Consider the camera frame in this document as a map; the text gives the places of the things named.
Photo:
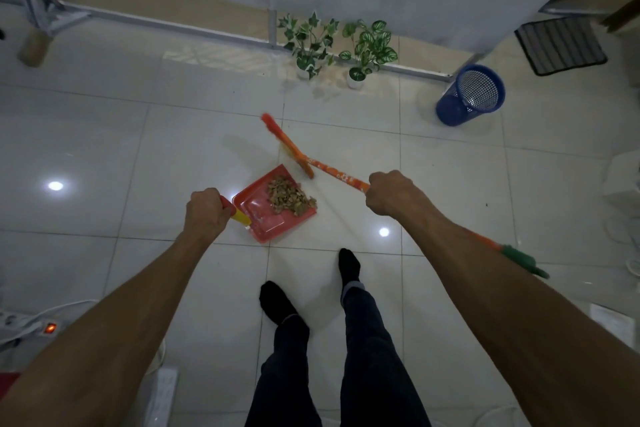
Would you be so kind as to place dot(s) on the person's right forearm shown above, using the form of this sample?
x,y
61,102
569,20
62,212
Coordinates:
x,y
520,321

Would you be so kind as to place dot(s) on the person's left hand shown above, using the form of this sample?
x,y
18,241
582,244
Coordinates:
x,y
206,214

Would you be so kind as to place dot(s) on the person's leg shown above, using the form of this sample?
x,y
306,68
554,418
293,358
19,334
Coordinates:
x,y
372,351
282,366

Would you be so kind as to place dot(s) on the orange broom with green grip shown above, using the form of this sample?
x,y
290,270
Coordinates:
x,y
330,172

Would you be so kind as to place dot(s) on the person's right hand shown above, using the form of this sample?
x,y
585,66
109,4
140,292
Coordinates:
x,y
392,194

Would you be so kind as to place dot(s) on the potted plant with variegated leaves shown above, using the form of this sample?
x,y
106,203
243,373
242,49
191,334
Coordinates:
x,y
309,44

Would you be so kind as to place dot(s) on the person's left leg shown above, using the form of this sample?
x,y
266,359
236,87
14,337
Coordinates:
x,y
282,366

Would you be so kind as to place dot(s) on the wooden stool leg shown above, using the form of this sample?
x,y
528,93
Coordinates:
x,y
37,44

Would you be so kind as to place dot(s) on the blue mesh wastebasket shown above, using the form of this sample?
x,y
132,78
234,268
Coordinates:
x,y
469,95

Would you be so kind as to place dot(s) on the white plastic object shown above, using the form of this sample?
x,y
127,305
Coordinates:
x,y
160,394

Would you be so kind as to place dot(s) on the white power strip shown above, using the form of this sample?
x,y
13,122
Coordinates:
x,y
22,325

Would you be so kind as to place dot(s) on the potted plant with round leaves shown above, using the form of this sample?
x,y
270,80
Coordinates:
x,y
369,51

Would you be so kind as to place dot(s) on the person's right leg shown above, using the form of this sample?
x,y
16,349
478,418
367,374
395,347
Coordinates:
x,y
372,351

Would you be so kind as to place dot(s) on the pile of brown debris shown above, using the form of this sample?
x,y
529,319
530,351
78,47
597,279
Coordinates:
x,y
289,195

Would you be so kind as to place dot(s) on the person's left forearm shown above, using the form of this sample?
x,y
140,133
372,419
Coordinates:
x,y
107,336

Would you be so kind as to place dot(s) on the dark striped doormat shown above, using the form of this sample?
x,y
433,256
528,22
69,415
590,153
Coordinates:
x,y
561,45

